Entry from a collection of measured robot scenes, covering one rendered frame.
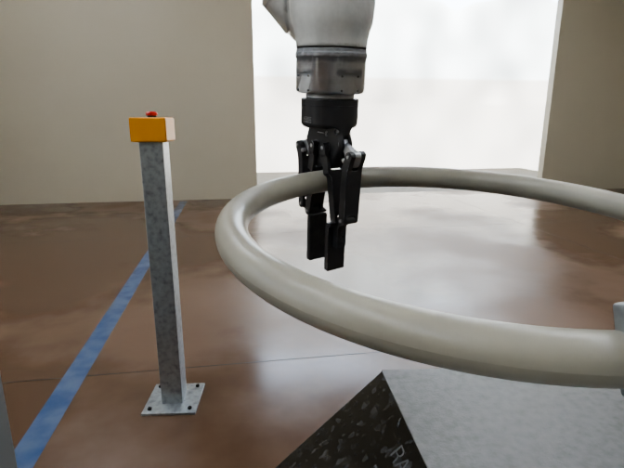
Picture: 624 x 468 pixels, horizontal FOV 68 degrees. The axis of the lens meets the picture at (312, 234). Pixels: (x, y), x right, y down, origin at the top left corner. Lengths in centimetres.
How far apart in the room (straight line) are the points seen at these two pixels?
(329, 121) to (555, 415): 40
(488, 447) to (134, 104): 640
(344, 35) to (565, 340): 43
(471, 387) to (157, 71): 632
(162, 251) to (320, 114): 120
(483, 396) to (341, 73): 39
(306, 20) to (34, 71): 641
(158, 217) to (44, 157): 530
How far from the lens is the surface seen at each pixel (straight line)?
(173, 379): 191
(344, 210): 60
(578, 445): 36
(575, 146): 829
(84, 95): 673
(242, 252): 34
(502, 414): 37
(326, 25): 58
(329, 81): 58
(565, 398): 41
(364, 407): 39
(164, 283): 175
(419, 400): 37
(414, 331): 26
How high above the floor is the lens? 107
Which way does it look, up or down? 14 degrees down
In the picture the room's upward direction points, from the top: straight up
